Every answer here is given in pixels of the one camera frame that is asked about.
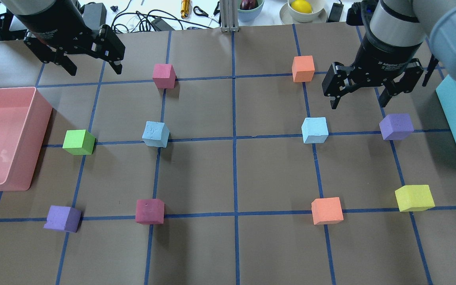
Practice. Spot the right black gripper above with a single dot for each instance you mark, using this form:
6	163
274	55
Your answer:
386	56

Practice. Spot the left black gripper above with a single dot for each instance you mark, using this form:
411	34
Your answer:
56	28

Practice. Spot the light blue block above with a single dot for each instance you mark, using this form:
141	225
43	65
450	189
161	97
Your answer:
156	134
314	130

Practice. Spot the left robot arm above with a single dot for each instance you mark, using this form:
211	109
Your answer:
19	7

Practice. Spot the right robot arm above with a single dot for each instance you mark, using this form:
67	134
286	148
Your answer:
394	31

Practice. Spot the purple block right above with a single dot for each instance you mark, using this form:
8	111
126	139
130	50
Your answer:
396	126

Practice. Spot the purple block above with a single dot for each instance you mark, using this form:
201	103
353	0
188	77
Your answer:
63	219
396	126

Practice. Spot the orange block top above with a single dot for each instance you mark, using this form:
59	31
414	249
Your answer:
303	69

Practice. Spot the orange block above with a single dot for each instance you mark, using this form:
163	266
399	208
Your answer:
326	211
303	69

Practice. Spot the pink block top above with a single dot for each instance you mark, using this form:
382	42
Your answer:
164	76

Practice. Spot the green block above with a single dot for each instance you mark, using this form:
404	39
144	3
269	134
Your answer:
79	142

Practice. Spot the black power adapter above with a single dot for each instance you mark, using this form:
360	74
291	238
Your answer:
336	12

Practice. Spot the pink plastic tray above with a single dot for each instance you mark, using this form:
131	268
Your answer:
24	118

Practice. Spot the bowl with yellow lemon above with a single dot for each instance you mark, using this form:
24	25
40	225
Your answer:
303	11

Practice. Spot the yellow block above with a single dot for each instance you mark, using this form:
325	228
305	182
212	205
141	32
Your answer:
414	198

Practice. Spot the gold metal cylinder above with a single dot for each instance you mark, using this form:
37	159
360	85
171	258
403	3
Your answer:
185	9

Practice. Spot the orange block bottom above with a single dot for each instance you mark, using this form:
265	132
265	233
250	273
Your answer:
326	211

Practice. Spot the black scissors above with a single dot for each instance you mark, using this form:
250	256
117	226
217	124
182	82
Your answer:
201	13

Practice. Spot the blue bowl with fruit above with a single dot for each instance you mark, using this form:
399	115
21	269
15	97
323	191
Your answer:
248	10

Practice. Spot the purple block left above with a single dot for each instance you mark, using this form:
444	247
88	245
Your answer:
63	219

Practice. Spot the dark pink block bottom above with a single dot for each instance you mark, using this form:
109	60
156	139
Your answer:
150	211

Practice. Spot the aluminium frame post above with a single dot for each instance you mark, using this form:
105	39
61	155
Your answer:
229	16

